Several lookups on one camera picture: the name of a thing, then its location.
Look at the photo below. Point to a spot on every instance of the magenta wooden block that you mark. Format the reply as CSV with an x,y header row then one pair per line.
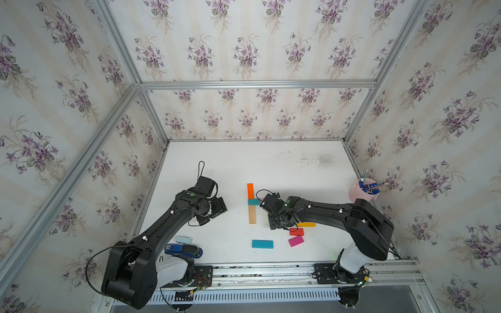
x,y
295,241

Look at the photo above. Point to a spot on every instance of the natural wood block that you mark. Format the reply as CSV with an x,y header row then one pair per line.
x,y
252,214

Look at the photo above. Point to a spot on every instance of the long teal wooden block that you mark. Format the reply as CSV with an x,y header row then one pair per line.
x,y
262,244

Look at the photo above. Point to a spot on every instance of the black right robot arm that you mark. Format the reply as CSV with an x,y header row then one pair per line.
x,y
370,230

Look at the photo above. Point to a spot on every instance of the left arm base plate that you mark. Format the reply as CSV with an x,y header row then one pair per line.
x,y
203,276

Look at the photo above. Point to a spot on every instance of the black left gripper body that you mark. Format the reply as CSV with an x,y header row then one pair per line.
x,y
212,210

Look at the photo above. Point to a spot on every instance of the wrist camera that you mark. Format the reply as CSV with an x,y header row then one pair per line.
x,y
207,187
272,203

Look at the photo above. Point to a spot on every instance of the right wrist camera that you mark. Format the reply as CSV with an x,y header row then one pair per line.
x,y
272,203

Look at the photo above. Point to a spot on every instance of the amber yellow wooden block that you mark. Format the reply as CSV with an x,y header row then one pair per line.
x,y
306,225

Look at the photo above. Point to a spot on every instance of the blue stapler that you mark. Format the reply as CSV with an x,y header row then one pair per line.
x,y
191,251

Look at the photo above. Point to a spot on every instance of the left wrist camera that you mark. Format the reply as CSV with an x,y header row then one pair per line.
x,y
207,187

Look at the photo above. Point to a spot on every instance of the small teal wooden block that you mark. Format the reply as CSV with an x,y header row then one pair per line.
x,y
254,202

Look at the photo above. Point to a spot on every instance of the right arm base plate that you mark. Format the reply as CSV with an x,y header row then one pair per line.
x,y
333,273

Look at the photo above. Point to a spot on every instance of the blue pens in cup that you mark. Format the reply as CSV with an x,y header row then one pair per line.
x,y
368,187

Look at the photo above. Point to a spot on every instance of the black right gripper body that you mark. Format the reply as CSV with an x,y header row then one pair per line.
x,y
274,223

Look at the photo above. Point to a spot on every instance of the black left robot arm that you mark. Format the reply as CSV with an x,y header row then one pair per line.
x,y
134,270

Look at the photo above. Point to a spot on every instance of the orange wooden block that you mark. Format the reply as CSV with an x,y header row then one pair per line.
x,y
250,191

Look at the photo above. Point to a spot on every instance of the aluminium mounting rail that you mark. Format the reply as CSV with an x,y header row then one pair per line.
x,y
290,281

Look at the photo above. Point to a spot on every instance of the red wooden block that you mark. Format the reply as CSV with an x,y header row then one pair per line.
x,y
296,232

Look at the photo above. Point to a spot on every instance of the pink pen cup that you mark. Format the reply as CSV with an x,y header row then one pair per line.
x,y
356,193

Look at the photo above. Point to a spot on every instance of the light blue eraser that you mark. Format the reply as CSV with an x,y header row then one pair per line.
x,y
183,240

